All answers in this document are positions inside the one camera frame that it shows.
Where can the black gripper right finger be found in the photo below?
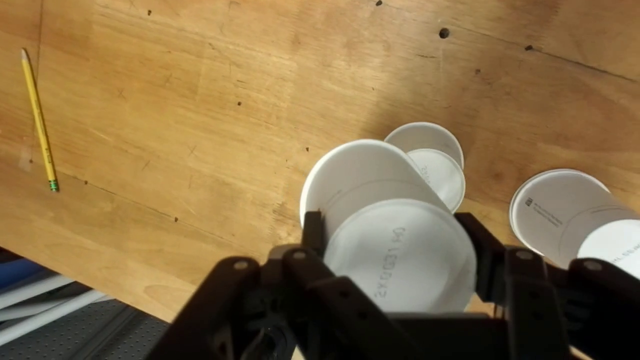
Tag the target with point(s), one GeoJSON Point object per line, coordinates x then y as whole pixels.
{"type": "Point", "coordinates": [566, 312]}

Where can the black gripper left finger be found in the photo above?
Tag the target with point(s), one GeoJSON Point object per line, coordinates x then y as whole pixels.
{"type": "Point", "coordinates": [266, 307]}

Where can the white paper cup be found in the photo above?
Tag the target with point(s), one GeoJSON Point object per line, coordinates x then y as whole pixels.
{"type": "Point", "coordinates": [560, 212]}
{"type": "Point", "coordinates": [393, 252]}
{"type": "Point", "coordinates": [432, 173]}

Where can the white plastic pipe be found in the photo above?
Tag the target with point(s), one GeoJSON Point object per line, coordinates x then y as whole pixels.
{"type": "Point", "coordinates": [33, 290]}
{"type": "Point", "coordinates": [41, 323]}

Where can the yellow pencil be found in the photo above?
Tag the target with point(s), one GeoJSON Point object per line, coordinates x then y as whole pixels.
{"type": "Point", "coordinates": [41, 123]}

